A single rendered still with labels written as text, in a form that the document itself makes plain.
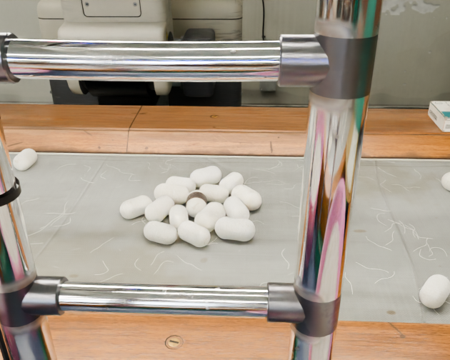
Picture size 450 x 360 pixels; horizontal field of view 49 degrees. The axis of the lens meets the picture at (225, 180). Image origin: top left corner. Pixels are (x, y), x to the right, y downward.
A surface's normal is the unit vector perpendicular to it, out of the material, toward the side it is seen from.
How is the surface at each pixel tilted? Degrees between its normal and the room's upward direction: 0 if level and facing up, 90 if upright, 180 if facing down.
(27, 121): 0
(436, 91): 88
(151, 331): 0
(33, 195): 0
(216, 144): 45
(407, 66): 90
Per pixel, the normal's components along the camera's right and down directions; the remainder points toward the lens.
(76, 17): -0.04, 0.59
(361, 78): 0.41, 0.43
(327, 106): -0.50, 0.42
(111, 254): 0.00, -0.88
